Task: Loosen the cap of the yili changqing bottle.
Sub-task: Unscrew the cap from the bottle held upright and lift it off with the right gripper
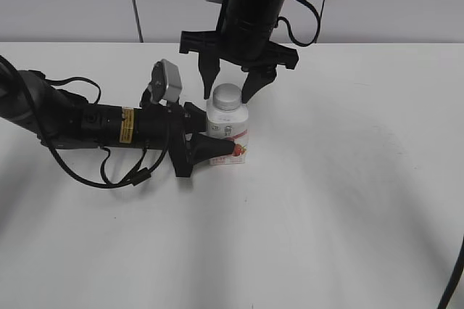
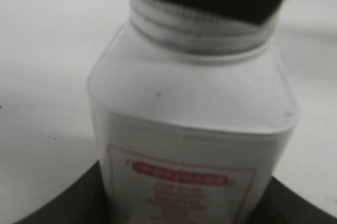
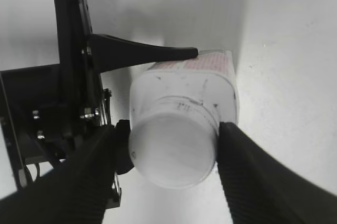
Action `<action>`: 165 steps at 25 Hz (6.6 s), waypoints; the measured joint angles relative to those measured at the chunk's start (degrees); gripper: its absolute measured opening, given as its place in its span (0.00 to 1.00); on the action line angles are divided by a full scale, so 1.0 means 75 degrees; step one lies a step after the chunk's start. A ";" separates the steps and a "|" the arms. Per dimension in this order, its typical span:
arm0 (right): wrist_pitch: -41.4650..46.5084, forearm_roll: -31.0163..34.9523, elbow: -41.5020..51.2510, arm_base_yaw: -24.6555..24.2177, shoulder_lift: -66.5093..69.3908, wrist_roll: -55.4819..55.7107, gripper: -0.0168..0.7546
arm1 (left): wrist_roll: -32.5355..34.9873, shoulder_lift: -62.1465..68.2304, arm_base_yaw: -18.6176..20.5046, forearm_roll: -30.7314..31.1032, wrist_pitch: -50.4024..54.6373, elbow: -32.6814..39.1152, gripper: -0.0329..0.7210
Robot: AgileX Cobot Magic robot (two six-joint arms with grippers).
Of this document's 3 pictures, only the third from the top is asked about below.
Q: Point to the white bottle cap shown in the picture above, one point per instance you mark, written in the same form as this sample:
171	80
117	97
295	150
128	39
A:
173	151

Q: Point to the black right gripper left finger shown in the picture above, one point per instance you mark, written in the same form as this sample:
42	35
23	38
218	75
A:
76	191

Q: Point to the white yili yogurt bottle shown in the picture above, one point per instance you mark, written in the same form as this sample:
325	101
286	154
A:
202	90

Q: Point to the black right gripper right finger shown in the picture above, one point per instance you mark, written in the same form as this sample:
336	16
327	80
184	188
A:
259	189

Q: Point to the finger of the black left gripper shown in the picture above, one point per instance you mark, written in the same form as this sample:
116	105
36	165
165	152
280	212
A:
123	160
111	53

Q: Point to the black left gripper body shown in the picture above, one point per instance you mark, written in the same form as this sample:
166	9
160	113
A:
48	112

